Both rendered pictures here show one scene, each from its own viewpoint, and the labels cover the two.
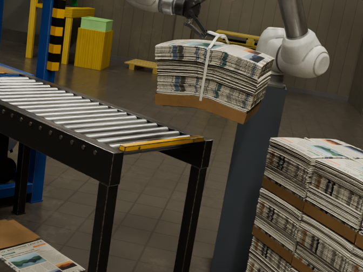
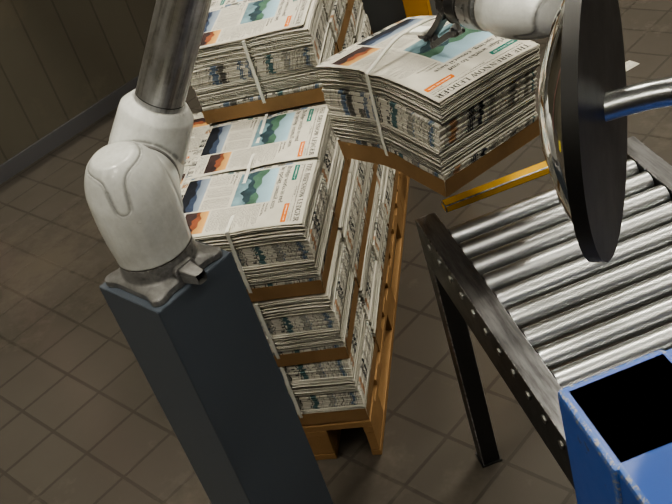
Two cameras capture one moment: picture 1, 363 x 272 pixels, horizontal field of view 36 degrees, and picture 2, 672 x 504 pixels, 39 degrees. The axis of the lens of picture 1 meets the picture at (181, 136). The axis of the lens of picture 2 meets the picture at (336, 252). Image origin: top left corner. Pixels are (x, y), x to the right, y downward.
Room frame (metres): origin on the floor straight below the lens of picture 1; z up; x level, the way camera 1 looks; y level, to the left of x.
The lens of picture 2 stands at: (3.66, 1.04, 2.02)
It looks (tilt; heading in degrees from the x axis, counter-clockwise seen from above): 34 degrees down; 226
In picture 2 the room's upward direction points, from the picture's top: 18 degrees counter-clockwise
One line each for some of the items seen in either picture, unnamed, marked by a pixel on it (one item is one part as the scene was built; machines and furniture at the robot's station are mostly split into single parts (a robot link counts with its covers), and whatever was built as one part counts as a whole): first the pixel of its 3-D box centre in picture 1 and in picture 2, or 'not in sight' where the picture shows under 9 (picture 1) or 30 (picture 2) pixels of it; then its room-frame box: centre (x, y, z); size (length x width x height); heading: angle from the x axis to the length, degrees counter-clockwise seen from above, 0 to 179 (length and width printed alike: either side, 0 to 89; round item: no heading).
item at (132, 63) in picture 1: (160, 68); not in sight; (10.17, 0.58, 0.05); 1.17 x 0.81 x 0.11; 84
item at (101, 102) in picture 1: (100, 114); (558, 425); (2.66, 0.40, 0.74); 1.34 x 0.05 x 0.12; 51
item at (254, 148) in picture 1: (247, 179); (242, 438); (2.76, -0.37, 0.50); 0.20 x 0.20 x 1.00; 84
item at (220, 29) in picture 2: not in sight; (248, 19); (1.82, -0.90, 1.06); 0.37 x 0.29 x 0.01; 120
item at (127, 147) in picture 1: (165, 142); (530, 173); (2.03, 0.06, 0.81); 0.43 x 0.03 x 0.02; 141
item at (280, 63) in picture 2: not in sight; (263, 56); (1.82, -0.89, 0.95); 0.38 x 0.29 x 0.23; 120
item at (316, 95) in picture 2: not in sight; (272, 82); (1.82, -0.88, 0.86); 0.38 x 0.29 x 0.04; 120
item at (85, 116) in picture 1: (86, 120); (632, 299); (2.34, 0.41, 0.77); 0.47 x 0.05 x 0.05; 141
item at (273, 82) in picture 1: (263, 77); (165, 260); (2.76, -0.35, 1.03); 0.22 x 0.18 x 0.06; 84
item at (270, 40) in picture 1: (274, 50); (133, 198); (2.75, -0.37, 1.17); 0.18 x 0.16 x 0.22; 39
